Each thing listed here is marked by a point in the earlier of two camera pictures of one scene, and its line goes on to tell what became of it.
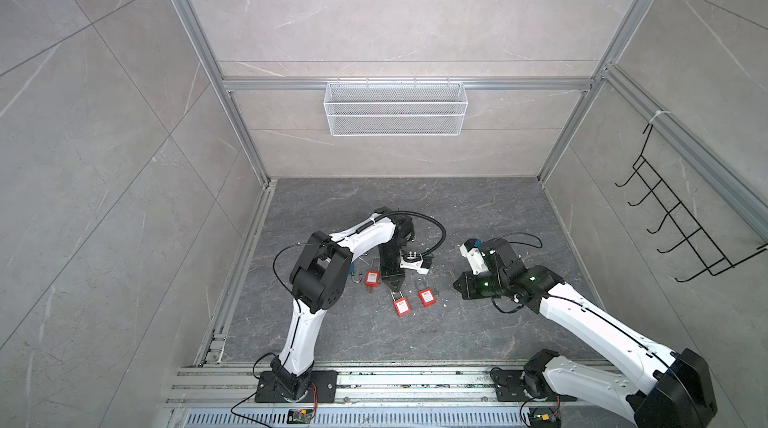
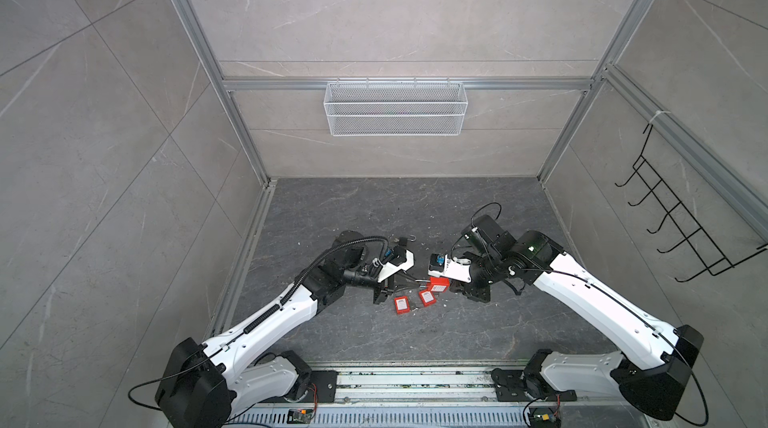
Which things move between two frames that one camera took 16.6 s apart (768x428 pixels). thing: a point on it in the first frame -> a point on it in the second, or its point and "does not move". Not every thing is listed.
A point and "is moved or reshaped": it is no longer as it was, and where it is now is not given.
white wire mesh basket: x=396 y=109 does not move
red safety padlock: x=402 y=305 does not move
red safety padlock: x=373 y=277 is moved or reshaped
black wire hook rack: x=691 y=230 does not move
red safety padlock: x=425 y=294 does not move
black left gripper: x=392 y=277 -> x=388 y=288
